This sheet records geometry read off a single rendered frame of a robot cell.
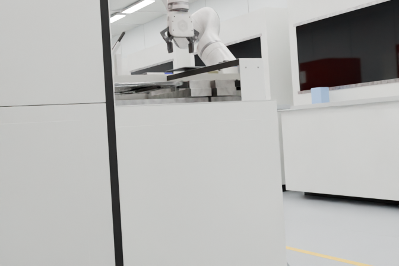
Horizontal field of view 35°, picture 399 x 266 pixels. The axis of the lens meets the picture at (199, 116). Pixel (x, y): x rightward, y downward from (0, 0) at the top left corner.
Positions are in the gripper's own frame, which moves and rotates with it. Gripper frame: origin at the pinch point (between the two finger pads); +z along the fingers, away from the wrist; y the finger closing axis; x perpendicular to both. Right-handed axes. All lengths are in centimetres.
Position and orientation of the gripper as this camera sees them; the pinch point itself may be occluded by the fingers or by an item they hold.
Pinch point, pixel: (180, 50)
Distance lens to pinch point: 254.4
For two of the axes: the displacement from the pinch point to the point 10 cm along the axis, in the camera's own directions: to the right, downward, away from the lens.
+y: 8.7, -0.4, 4.9
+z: 0.6, 10.0, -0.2
